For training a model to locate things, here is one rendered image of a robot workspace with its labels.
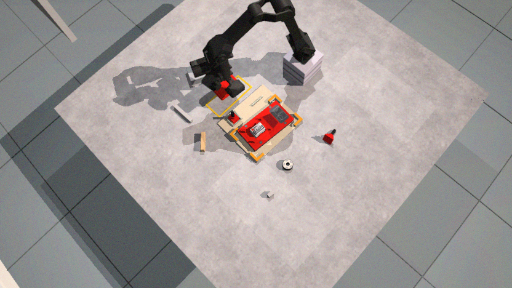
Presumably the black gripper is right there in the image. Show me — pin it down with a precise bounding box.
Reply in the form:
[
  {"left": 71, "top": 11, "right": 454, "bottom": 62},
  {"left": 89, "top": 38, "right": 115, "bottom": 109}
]
[{"left": 213, "top": 64, "right": 245, "bottom": 98}]

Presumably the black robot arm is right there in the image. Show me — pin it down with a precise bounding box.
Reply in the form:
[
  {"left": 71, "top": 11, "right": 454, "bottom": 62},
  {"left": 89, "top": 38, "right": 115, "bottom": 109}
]
[{"left": 190, "top": 0, "right": 316, "bottom": 91}]

